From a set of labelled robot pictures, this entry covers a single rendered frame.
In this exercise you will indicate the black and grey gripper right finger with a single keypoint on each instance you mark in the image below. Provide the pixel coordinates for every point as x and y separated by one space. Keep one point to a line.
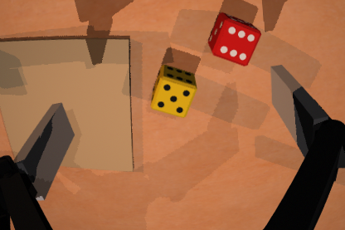
302 204

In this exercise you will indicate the tan flat mat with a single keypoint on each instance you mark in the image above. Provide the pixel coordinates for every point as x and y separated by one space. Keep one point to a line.
90 76

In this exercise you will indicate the dark red die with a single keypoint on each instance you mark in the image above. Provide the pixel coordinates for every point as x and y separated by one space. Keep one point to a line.
233 39

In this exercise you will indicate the yellow die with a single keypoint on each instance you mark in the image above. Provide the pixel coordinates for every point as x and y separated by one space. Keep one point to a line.
174 91

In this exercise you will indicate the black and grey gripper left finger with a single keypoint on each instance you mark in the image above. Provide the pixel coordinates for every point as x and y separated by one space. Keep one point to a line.
28 178

